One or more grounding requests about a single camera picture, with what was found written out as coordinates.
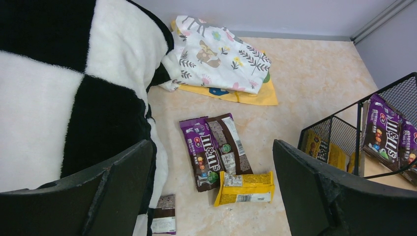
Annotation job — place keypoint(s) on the yellow cloth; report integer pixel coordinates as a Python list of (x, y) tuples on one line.
[(265, 97)]

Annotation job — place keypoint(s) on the purple M&M bag on shelf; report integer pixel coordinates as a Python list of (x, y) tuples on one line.
[(382, 130)]

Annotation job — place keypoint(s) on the yellow M&M bag on table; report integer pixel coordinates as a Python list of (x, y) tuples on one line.
[(254, 188)]

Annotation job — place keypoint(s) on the floral white cloth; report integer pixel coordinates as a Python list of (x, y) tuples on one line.
[(213, 57)]

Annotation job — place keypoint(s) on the brown M&M bag on table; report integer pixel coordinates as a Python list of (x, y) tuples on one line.
[(230, 147)]

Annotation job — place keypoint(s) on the black wire wooden shelf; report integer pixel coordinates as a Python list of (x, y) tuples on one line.
[(402, 96)]

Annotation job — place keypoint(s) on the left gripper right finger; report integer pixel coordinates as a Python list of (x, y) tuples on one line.
[(322, 200)]

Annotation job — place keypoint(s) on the black white checkered pillow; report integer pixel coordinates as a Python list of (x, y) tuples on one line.
[(74, 83)]

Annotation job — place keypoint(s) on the yellow M&M bags lower shelf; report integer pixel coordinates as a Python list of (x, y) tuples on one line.
[(317, 147)]

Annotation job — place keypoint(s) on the purple M&M bag on table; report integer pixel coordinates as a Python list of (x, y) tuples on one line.
[(203, 152)]

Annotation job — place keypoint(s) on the purple m&m bag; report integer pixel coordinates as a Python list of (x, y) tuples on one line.
[(407, 151), (203, 152), (382, 130)]

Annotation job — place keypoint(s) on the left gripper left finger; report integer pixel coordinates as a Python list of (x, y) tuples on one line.
[(102, 200)]

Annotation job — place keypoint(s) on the brown candy bag by pillow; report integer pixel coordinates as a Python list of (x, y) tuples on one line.
[(164, 220)]

